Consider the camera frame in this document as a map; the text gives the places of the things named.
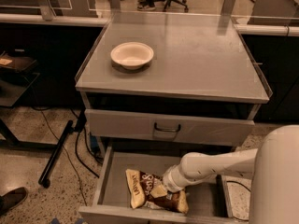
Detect person's legs and shoes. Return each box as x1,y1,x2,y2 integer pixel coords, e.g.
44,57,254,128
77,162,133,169
137,0,155,11

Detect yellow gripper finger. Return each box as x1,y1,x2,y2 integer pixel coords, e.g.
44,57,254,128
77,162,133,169
150,184,167,198

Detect white paper bowl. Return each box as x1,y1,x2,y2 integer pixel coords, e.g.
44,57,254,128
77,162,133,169
110,42,154,70

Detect open grey middle drawer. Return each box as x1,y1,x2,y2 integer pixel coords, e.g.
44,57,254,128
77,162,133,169
78,146,235,224

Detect black floor cable right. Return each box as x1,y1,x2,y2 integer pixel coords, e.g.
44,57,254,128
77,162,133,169
226,180,252,222

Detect brown chip bag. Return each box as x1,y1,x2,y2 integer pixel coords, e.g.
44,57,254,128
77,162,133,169
125,169,189,215

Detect black side table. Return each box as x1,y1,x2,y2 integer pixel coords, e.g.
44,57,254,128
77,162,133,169
0,51,40,150

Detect grey drawer cabinet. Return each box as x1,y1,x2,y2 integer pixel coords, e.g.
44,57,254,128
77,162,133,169
76,12,271,149

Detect grey top drawer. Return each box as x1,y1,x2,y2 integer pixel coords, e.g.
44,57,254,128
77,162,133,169
85,109,254,147

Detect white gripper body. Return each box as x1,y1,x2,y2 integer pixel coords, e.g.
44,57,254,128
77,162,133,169
163,165,187,192

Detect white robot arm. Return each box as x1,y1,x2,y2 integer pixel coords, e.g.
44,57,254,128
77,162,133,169
151,125,299,224

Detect dark shoe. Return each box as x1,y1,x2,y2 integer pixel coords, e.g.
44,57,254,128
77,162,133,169
0,187,28,216

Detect black floor cable left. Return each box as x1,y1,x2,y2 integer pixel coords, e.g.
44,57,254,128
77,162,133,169
31,105,104,207

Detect black stand leg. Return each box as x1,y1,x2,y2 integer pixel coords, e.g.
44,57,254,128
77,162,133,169
38,120,73,189

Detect black floor cable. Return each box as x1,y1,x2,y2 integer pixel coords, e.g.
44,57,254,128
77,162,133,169
226,180,252,222
31,105,104,207

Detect black drawer handle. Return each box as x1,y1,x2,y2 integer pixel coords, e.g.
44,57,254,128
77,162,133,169
154,122,181,133

